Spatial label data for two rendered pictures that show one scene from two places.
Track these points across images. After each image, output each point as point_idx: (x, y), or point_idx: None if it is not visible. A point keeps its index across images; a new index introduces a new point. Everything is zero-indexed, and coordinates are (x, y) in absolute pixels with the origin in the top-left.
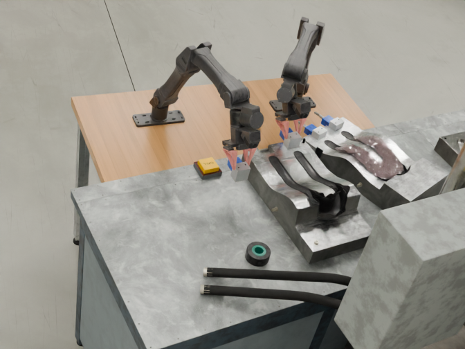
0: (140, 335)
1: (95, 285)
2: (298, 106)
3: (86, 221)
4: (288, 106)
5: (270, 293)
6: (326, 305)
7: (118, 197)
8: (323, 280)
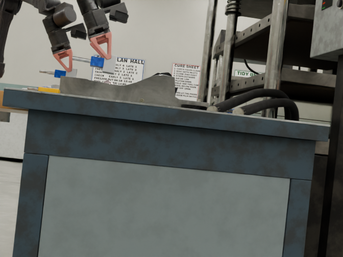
0: (304, 122)
1: (102, 224)
2: (80, 27)
3: (85, 96)
4: (66, 33)
5: (260, 103)
6: (278, 104)
7: None
8: (256, 94)
